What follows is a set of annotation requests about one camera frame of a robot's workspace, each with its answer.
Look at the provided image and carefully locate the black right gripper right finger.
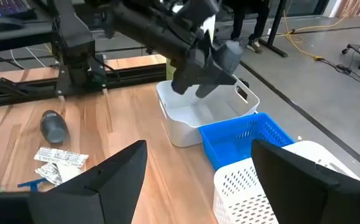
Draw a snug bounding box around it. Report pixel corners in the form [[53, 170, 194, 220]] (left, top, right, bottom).
[[250, 138, 360, 224]]

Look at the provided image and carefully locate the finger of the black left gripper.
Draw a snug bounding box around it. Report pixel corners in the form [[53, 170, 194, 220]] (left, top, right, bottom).
[[195, 67, 238, 99], [170, 70, 199, 96]]

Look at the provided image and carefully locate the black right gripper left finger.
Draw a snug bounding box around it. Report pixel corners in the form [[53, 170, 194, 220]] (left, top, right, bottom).
[[27, 139, 149, 224]]

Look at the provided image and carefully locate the narrow white plastic bin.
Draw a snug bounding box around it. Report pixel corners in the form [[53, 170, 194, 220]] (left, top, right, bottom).
[[155, 75, 261, 149]]

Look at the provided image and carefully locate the printed white paper sachet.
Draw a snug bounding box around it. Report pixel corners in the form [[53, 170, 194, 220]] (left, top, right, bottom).
[[34, 161, 85, 187], [33, 146, 90, 169]]

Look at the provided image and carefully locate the white perforated plastic basket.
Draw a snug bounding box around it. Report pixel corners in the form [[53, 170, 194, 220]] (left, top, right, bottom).
[[213, 140, 360, 224]]

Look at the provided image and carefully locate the blue plastic basket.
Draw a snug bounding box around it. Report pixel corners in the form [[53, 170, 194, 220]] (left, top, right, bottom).
[[198, 112, 296, 172]]

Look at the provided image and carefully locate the person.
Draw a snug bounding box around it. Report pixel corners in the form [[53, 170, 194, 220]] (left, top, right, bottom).
[[229, 0, 271, 54]]

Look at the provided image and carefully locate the blue disposable razor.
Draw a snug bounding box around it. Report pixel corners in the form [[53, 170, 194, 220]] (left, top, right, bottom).
[[17, 177, 49, 193]]

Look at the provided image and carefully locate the black desk leg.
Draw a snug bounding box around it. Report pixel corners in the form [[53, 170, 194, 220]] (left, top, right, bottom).
[[258, 0, 289, 59]]

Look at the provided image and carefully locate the black wheeled cart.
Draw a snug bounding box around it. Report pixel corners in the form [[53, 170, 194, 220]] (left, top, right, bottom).
[[341, 27, 360, 71]]

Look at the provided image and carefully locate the backlit computer keyboard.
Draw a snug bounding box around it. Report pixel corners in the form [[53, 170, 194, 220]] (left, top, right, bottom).
[[0, 0, 36, 20]]

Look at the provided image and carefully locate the black aluminium mount frame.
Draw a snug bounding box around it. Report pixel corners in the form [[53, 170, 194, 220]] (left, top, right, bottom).
[[0, 60, 168, 110]]

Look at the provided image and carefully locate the yellow power cable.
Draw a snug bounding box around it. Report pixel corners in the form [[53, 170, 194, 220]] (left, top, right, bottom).
[[281, 9, 348, 62]]

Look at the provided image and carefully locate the black floor cable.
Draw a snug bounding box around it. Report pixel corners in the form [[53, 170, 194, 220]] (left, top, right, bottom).
[[318, 57, 360, 93]]

